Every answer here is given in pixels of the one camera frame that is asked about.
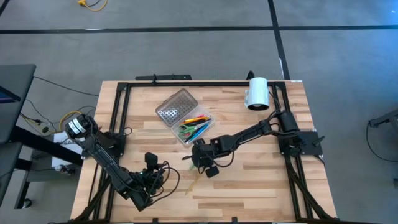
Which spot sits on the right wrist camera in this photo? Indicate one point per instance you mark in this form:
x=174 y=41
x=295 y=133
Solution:
x=212 y=171

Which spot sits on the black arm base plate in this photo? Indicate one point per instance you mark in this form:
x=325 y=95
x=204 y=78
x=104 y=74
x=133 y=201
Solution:
x=119 y=146
x=311 y=143

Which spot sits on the laptop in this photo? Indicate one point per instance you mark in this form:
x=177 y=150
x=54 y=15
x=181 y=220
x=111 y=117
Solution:
x=7 y=95

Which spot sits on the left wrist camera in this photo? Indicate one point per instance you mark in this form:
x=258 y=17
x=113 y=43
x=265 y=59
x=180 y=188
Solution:
x=151 y=158

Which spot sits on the black bar device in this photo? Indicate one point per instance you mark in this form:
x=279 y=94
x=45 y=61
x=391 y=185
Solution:
x=168 y=77

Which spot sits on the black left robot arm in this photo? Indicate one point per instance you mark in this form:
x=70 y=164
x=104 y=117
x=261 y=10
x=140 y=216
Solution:
x=109 y=161

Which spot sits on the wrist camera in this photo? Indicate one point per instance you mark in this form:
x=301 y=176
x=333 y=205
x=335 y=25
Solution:
x=151 y=158
x=212 y=171

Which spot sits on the yellow highlighter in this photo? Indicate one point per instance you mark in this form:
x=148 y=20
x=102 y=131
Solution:
x=186 y=121

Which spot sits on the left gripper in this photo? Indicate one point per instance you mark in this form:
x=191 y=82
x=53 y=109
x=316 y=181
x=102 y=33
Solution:
x=149 y=183

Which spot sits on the blue pen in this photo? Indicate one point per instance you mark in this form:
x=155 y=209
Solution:
x=199 y=133

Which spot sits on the black aluminium table frame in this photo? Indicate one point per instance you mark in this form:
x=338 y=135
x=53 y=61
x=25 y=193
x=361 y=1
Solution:
x=202 y=84

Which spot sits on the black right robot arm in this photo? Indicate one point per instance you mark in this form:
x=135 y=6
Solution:
x=248 y=135

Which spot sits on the grey stand leg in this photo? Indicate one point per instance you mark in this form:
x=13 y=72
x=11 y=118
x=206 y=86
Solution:
x=385 y=118

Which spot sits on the yellow wooden pencil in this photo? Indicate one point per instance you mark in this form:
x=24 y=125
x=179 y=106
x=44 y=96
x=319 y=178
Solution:
x=192 y=185

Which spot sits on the orange pencil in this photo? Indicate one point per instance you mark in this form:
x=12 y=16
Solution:
x=196 y=119

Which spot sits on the white paper sheet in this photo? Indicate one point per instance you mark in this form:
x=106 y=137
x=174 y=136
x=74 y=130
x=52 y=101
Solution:
x=60 y=143

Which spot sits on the dark grey desk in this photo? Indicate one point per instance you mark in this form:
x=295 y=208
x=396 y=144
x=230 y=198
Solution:
x=15 y=93

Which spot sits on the clear plastic supply box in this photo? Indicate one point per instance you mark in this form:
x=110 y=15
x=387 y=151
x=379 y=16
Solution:
x=175 y=107

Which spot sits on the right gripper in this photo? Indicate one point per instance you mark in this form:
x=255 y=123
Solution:
x=203 y=152

